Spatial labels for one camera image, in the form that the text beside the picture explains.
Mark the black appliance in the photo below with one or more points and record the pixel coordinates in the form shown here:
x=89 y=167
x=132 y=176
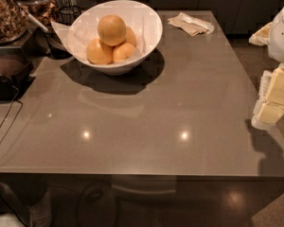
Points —
x=15 y=76

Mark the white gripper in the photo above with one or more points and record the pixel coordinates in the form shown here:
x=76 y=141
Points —
x=282 y=32

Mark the silver scoop handle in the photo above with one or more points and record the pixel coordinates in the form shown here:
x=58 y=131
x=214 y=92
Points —
x=33 y=20

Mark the white paper liner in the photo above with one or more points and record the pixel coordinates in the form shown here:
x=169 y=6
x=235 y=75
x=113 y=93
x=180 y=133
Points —
x=65 y=35

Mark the orange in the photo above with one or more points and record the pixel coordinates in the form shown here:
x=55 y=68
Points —
x=98 y=52
x=112 y=30
x=123 y=52
x=130 y=36

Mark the folded paper napkins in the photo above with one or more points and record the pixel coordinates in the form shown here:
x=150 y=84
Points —
x=191 y=25

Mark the white ceramic bowl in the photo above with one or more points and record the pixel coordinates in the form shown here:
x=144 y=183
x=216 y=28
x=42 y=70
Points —
x=143 y=20

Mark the large glass nut jar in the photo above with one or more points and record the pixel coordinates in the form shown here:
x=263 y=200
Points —
x=13 y=23

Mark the black wire cup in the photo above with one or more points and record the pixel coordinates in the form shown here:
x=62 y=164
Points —
x=70 y=14

